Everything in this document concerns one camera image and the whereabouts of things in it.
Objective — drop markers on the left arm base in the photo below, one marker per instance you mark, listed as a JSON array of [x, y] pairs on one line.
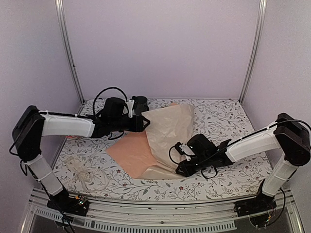
[[64, 203]]

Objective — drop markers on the right aluminium frame post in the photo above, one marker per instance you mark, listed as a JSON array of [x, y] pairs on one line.
[[254, 50]]

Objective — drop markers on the front aluminium rail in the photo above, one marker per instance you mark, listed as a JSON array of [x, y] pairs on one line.
[[128, 216]]

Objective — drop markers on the floral tablecloth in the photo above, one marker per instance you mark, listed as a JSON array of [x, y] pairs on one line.
[[218, 120]]

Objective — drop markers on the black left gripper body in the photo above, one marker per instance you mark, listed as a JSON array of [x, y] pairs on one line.
[[118, 125]]

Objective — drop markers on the dark grey mug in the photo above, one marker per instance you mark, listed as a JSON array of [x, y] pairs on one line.
[[140, 104]]

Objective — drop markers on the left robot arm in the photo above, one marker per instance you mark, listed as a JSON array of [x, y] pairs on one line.
[[35, 124]]

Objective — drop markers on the cream ribbon bow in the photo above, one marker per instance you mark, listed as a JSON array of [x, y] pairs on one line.
[[92, 180]]

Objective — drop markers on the aluminium frame post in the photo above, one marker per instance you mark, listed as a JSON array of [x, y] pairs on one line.
[[254, 50], [65, 38]]

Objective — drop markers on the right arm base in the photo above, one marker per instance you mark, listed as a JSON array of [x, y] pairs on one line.
[[261, 206]]

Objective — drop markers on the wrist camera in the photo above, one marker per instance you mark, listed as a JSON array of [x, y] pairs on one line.
[[116, 108], [198, 146]]

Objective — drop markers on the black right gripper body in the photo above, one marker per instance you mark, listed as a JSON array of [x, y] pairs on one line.
[[202, 161]]

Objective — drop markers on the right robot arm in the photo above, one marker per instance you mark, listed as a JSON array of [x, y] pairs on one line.
[[290, 136]]

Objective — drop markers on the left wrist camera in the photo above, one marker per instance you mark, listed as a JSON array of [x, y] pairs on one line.
[[116, 108]]

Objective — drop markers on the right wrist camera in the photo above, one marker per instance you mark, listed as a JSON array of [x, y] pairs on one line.
[[198, 146]]

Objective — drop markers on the peach wrapping paper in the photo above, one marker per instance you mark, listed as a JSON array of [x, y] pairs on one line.
[[147, 155]]

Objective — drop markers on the left aluminium frame post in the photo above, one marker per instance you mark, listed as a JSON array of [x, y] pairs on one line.
[[65, 38]]

